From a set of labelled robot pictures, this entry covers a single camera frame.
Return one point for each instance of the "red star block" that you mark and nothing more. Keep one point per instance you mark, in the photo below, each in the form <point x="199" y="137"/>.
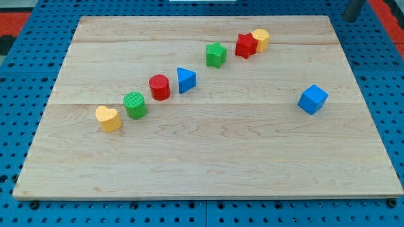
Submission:
<point x="246" y="45"/>

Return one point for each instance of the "blue triangle block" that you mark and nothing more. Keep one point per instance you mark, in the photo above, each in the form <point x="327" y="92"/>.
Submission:
<point x="186" y="79"/>

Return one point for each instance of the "yellow hexagon block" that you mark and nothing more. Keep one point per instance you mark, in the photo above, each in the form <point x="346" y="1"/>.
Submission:
<point x="263" y="37"/>

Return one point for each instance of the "green cylinder block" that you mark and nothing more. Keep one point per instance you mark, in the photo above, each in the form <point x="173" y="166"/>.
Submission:
<point x="135" y="105"/>

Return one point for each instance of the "red cylinder block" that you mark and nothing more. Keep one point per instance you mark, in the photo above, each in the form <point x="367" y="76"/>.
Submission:
<point x="159" y="87"/>

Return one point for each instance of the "wooden board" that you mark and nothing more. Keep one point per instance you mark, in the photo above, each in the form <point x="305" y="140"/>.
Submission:
<point x="238" y="134"/>

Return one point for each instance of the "blue cube block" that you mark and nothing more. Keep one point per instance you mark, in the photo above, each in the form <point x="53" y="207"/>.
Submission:
<point x="312" y="99"/>

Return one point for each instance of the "yellow heart block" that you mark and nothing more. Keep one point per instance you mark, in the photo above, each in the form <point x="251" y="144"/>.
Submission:
<point x="108" y="118"/>

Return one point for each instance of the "green star block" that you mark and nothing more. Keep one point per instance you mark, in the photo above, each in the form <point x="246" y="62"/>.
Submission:
<point x="216" y="55"/>

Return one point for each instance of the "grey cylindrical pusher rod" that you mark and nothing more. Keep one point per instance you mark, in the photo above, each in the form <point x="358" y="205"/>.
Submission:
<point x="352" y="10"/>

